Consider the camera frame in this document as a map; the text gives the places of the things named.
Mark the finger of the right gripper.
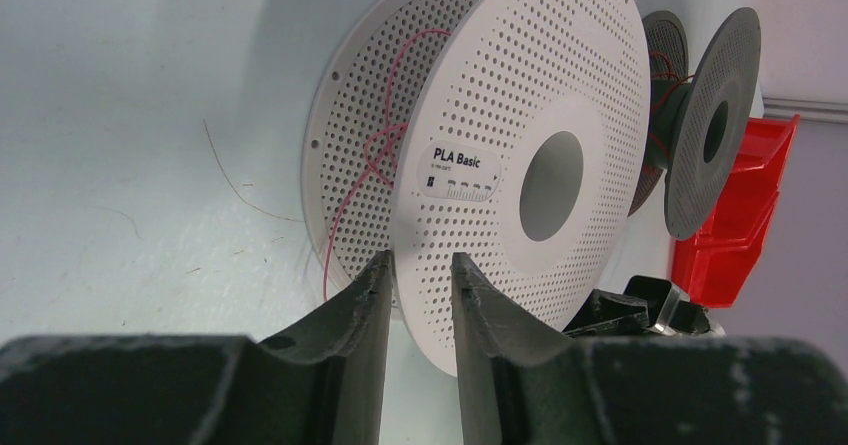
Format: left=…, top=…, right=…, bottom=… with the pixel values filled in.
left=563, top=275, right=726, bottom=338

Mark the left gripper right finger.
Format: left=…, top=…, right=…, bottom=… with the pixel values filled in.
left=451, top=252, right=847, bottom=444

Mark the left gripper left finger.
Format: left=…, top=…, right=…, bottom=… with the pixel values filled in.
left=1, top=251, right=392, bottom=444

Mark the dark grey spool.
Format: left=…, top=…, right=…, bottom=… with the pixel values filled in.
left=631, top=7, right=761, bottom=240

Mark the white translucent spool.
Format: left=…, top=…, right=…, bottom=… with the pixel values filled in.
left=301, top=0, right=649, bottom=375

